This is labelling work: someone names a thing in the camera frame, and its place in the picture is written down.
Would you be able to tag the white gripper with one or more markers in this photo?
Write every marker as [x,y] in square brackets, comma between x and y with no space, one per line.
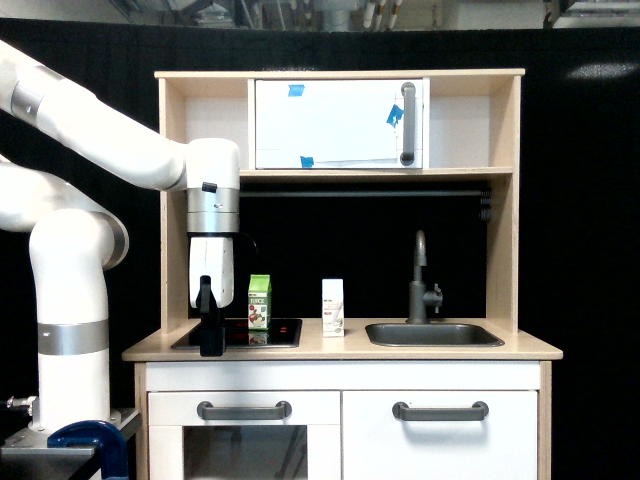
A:
[211,286]

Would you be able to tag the white milk carton box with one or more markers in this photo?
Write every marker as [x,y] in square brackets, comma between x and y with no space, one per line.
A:
[333,307]

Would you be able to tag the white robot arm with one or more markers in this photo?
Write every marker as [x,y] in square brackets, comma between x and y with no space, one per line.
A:
[73,240]

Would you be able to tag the grey sink basin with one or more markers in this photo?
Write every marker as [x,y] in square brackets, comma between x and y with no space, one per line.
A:
[431,335]

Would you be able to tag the green juice carton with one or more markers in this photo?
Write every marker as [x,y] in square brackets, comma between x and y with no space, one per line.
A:
[259,302]

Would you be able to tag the black induction stove top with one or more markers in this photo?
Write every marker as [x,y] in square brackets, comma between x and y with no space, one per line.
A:
[282,333]

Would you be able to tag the wooden toy kitchen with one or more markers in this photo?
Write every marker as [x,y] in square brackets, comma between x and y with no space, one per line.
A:
[342,389]

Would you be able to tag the blue clamp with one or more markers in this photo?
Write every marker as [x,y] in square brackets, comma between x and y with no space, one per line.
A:
[106,438]

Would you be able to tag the blue tape bottom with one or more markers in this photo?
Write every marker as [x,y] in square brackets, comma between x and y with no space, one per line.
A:
[306,162]

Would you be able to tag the blue tape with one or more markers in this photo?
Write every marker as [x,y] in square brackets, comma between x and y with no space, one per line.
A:
[306,162]
[395,115]
[296,90]

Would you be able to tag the grey faucet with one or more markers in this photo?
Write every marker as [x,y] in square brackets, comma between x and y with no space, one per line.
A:
[420,298]

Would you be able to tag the blue tape top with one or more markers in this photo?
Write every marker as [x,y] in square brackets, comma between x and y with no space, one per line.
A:
[296,90]

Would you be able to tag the blue tape right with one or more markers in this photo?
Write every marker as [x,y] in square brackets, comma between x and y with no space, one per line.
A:
[395,115]

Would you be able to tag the grey oven door handle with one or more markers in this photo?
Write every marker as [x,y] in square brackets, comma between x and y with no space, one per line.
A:
[207,411]

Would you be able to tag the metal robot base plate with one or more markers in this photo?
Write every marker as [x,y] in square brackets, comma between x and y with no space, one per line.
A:
[89,449]

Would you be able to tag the grey microwave handle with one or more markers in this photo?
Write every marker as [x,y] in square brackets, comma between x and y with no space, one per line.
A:
[407,156]

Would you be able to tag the grey cabinet door handle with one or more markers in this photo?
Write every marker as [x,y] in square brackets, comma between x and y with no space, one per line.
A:
[477,412]

